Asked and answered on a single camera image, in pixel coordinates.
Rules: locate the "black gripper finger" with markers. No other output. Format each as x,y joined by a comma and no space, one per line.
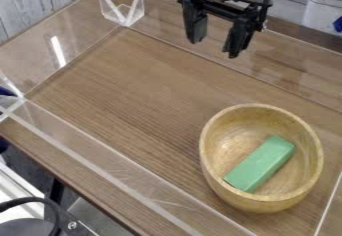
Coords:
196,21
240,37

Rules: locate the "brown wooden bowl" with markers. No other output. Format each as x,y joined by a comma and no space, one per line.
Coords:
233,134

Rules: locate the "green rectangular block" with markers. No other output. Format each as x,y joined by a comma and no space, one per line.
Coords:
257,168

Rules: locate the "blue object at left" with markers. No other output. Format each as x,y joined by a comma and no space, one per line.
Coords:
7,92

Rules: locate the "black table leg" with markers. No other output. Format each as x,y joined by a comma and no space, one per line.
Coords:
57,191

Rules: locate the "clear acrylic corner bracket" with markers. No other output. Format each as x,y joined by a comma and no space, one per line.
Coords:
122,14

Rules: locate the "clear acrylic barrier wall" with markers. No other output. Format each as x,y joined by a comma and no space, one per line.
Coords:
114,100

